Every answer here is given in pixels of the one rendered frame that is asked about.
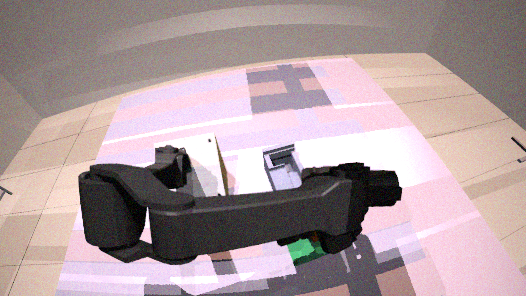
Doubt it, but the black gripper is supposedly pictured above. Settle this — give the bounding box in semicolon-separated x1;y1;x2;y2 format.
277;207;369;246

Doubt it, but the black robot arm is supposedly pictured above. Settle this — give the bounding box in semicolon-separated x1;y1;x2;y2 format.
78;144;403;265

